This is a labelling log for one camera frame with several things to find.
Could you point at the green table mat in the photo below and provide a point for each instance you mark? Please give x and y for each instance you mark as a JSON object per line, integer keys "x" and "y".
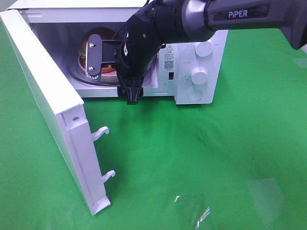
{"x": 246, "y": 151}

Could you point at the white round knob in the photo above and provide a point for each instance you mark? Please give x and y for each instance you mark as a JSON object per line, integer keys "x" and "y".
{"x": 203, "y": 49}
{"x": 199, "y": 76}

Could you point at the white warning label sticker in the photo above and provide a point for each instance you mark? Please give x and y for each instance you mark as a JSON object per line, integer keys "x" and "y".
{"x": 169, "y": 56}

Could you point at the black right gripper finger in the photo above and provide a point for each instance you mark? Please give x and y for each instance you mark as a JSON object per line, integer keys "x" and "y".
{"x": 122, "y": 82}
{"x": 134, "y": 90}

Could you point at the white microwave door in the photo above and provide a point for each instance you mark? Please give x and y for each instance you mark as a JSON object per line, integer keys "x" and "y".
{"x": 62, "y": 109}

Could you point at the clear tape piece centre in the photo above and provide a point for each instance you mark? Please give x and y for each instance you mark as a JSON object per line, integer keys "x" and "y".
{"x": 193, "y": 212}

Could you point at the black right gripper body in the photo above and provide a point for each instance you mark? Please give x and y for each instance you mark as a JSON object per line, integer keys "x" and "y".
{"x": 133, "y": 63}

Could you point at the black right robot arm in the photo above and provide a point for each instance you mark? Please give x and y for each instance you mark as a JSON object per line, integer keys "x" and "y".
{"x": 162, "y": 22}

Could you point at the glass microwave turntable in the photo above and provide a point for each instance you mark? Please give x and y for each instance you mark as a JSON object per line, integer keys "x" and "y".
{"x": 75, "y": 72}

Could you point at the round white door button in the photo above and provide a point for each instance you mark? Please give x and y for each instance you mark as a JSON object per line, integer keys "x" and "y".
{"x": 195, "y": 95}

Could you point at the pink round plate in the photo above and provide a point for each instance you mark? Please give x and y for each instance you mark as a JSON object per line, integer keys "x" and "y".
{"x": 108, "y": 71}

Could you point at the toy burger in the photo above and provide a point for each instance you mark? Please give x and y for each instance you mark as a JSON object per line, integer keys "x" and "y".
{"x": 104, "y": 33}

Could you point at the silver black camera mount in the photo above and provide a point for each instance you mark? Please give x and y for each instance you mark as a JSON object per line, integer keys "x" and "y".
{"x": 93, "y": 69}

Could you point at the white microwave oven body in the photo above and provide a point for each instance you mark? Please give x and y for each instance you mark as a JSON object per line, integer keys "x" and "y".
{"x": 57, "y": 31}

